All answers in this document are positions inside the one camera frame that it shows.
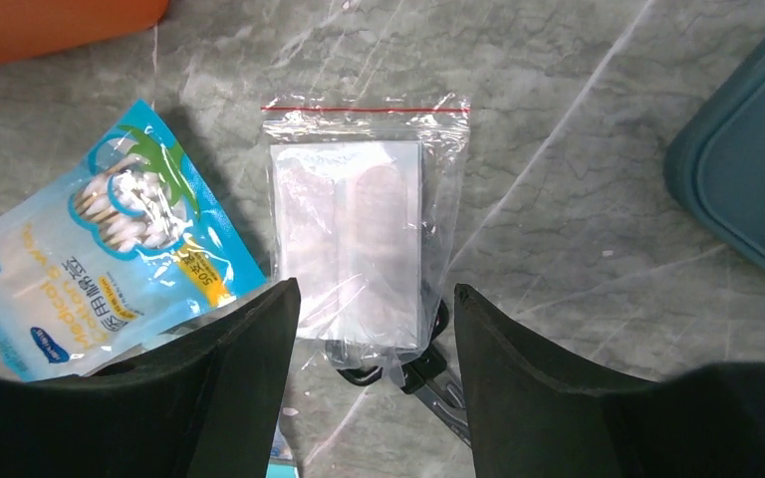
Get black handled scissors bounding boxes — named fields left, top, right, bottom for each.
left=338, top=300, right=472, bottom=448

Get orange medicine box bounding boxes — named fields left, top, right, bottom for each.
left=0, top=0, right=168, bottom=65

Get teal plastic tray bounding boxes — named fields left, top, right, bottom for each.
left=663, top=38, right=765, bottom=270

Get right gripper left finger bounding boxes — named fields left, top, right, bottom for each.
left=0, top=279, right=301, bottom=477

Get blue cotton swab pack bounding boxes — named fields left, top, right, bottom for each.
left=0, top=101, right=266, bottom=381

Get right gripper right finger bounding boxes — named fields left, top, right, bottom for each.
left=454, top=284, right=765, bottom=477

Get clear zip bag white pads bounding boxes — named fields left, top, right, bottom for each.
left=262, top=93, right=471, bottom=386

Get small teal bandage pack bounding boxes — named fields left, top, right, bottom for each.
left=265, top=418, right=301, bottom=478

